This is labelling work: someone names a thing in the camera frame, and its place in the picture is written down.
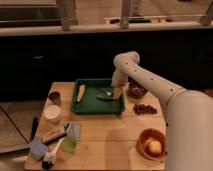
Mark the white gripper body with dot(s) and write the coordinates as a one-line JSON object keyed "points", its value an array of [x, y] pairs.
{"points": [[119, 79]]}

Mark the gripper finger pair tip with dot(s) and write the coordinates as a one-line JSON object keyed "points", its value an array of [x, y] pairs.
{"points": [[117, 91]]}

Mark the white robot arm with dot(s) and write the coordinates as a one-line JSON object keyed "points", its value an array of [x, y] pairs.
{"points": [[188, 115]]}

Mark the green plastic tray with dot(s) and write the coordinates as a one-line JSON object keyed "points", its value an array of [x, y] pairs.
{"points": [[89, 98]]}

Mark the metal spoon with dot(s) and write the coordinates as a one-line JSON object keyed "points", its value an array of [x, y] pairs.
{"points": [[106, 92]]}

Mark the dark red bowl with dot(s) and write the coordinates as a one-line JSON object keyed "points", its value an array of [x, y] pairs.
{"points": [[135, 90]]}

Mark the dark grape bunch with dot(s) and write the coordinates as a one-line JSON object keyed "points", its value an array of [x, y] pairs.
{"points": [[141, 109]]}

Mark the yellow corn cob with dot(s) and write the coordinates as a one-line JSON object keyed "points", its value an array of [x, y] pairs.
{"points": [[81, 91]]}

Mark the orange bowl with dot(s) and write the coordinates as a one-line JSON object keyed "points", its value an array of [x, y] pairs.
{"points": [[143, 140]]}

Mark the small metal cup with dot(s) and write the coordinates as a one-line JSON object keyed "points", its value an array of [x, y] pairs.
{"points": [[55, 98]]}

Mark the yellow round fruit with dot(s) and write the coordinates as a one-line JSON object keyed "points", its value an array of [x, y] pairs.
{"points": [[154, 147]]}

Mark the green plastic cup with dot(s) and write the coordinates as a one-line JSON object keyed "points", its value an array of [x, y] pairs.
{"points": [[69, 144]]}

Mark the white dish brush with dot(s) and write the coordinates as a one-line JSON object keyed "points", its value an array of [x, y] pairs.
{"points": [[50, 157]]}

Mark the wooden handled tool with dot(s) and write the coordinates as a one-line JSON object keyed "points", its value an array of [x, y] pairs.
{"points": [[55, 134]]}

